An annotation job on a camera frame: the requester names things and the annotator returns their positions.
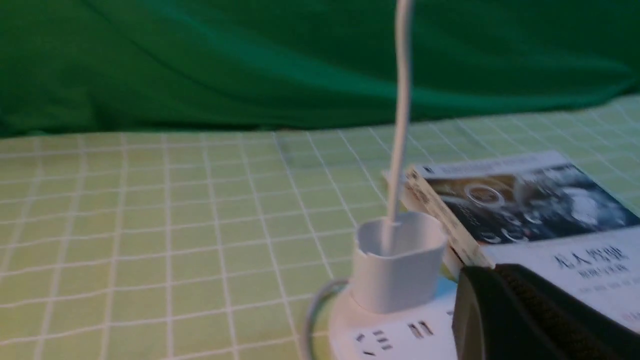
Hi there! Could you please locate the green checkered tablecloth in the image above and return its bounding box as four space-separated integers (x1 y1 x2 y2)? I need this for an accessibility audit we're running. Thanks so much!
0 94 640 360

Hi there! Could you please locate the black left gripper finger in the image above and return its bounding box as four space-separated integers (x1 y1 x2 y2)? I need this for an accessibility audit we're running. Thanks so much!
451 264 640 360

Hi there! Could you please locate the green backdrop cloth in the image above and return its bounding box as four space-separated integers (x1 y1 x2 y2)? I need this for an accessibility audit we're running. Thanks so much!
0 0 639 138

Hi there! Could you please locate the grey lamp power cable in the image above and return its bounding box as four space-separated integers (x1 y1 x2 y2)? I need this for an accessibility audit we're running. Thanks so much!
301 279 349 360

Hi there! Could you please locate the book with dark cover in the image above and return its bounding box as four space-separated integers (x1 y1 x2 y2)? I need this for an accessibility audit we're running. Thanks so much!
401 151 640 332

